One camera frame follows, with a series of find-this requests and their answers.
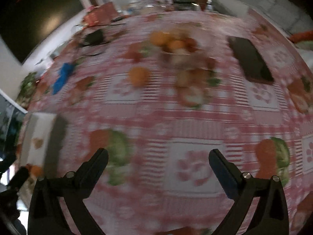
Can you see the orange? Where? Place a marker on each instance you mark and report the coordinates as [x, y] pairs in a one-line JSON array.
[[36, 170], [158, 38], [176, 45], [139, 76]]

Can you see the blue cloth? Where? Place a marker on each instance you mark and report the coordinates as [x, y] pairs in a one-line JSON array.
[[62, 77]]

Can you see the red cushion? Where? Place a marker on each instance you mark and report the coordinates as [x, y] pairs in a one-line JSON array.
[[302, 36]]

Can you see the smartphone in dark red case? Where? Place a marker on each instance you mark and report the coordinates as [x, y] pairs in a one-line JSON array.
[[249, 58]]

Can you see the black television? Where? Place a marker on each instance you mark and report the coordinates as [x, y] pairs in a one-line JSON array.
[[41, 14]]

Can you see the light grey sofa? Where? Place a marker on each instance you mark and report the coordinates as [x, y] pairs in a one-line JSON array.
[[264, 2]]

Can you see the white rectangular tray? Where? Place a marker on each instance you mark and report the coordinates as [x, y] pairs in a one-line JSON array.
[[39, 129]]

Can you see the clear plastic bag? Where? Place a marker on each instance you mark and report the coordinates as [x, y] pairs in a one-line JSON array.
[[188, 58]]

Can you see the black power adapter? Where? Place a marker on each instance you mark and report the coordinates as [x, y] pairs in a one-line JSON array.
[[94, 37]]

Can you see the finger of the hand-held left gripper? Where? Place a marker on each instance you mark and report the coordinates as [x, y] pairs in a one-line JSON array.
[[19, 177]]

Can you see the green potted plant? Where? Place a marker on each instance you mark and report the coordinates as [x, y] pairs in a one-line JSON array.
[[28, 85]]

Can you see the glass display cabinet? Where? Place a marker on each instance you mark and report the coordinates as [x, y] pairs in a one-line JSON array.
[[9, 127]]

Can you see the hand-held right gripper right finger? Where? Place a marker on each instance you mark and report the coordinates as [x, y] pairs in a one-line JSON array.
[[221, 173]]

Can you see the red gift box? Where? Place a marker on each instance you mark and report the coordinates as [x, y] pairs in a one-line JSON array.
[[100, 13]]

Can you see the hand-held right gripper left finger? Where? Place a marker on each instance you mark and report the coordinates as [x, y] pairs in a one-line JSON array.
[[97, 169]]

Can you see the strawberry paw print tablecloth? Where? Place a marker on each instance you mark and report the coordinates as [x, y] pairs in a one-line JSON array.
[[156, 122]]

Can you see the papery husk fruit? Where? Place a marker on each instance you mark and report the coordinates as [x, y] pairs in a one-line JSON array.
[[38, 143]]

